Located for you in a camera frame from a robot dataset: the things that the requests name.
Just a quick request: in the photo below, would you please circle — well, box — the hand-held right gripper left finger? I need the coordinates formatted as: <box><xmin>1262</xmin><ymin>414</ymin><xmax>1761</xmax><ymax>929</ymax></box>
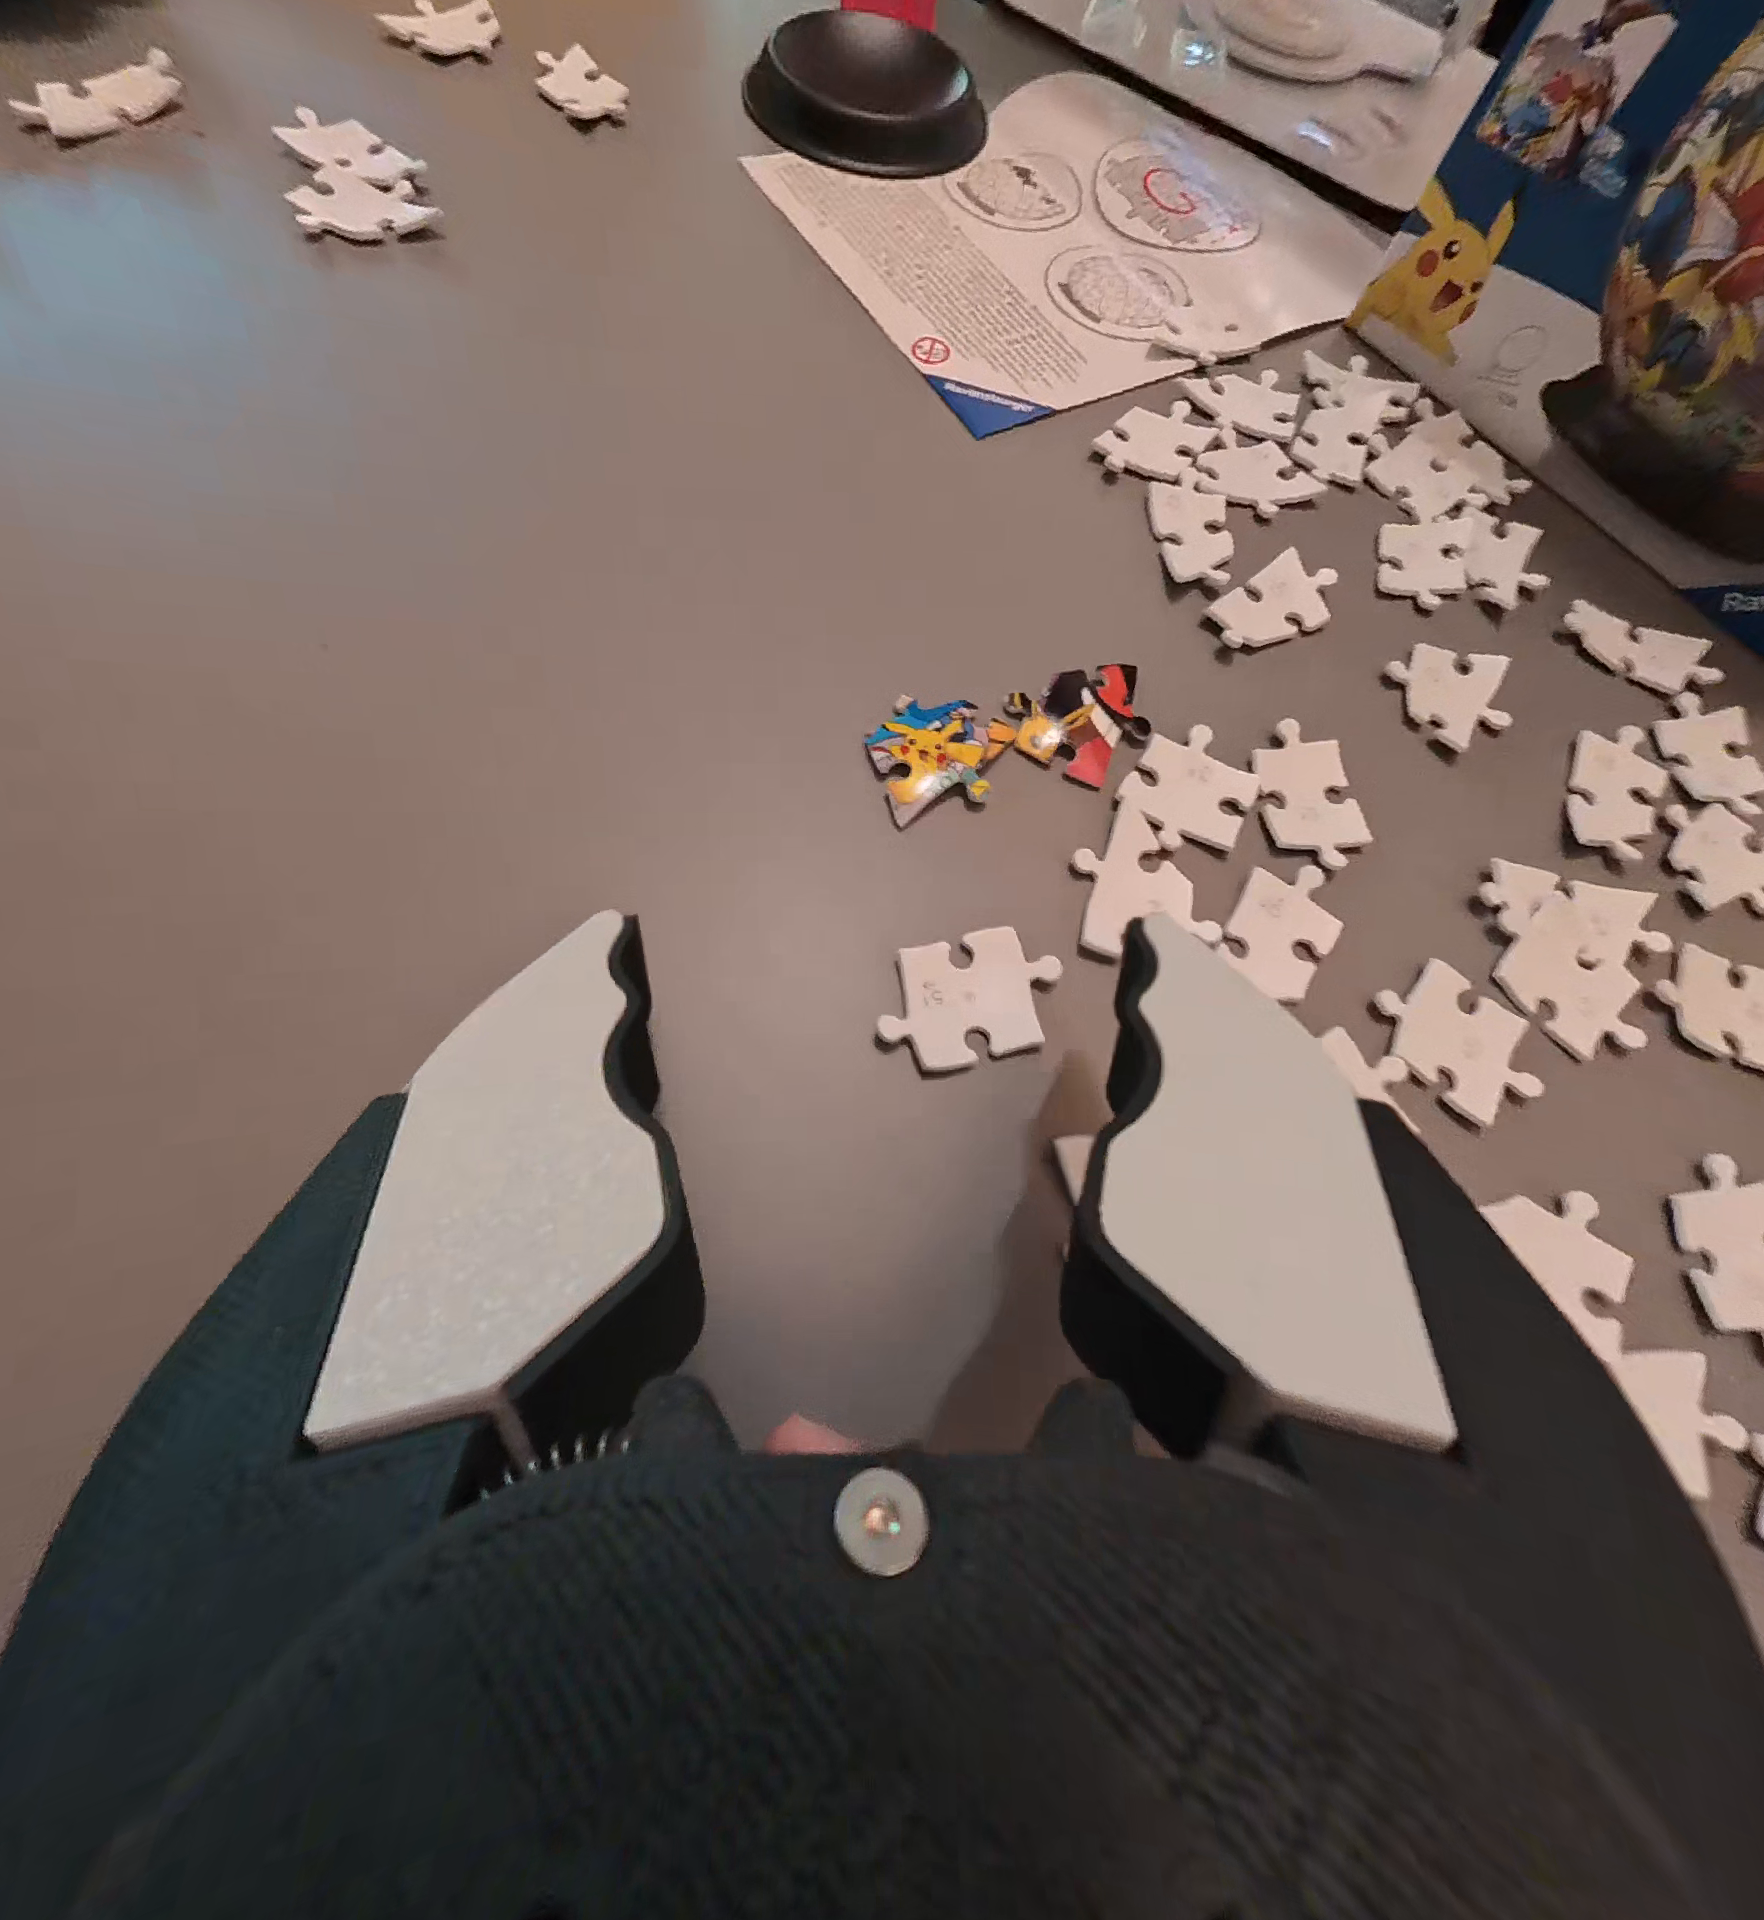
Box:
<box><xmin>302</xmin><ymin>909</ymin><xmax>709</xmax><ymax>1455</ymax></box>

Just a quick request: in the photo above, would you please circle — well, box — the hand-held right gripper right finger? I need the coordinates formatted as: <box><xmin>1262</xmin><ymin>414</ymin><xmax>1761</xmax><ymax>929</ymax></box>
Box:
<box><xmin>1058</xmin><ymin>911</ymin><xmax>1462</xmax><ymax>1462</ymax></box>

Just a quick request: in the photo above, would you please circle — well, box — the pile of white puzzle pieces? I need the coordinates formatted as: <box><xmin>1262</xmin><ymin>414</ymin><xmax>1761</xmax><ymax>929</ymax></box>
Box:
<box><xmin>1052</xmin><ymin>303</ymin><xmax>1764</xmax><ymax>1824</ymax></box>

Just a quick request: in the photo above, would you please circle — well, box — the printed puzzle instruction leaflet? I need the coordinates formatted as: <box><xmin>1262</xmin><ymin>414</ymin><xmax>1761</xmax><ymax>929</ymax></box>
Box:
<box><xmin>739</xmin><ymin>73</ymin><xmax>1402</xmax><ymax>440</ymax></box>

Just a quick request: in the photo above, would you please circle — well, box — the blue puzzle box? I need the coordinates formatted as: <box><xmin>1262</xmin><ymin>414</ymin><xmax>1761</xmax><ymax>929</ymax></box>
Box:
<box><xmin>1346</xmin><ymin>0</ymin><xmax>1764</xmax><ymax>694</ymax></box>

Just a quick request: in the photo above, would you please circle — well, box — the black dome puzzle stand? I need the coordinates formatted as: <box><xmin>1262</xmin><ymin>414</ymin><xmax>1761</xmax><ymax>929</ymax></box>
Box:
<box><xmin>743</xmin><ymin>6</ymin><xmax>988</xmax><ymax>175</ymax></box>

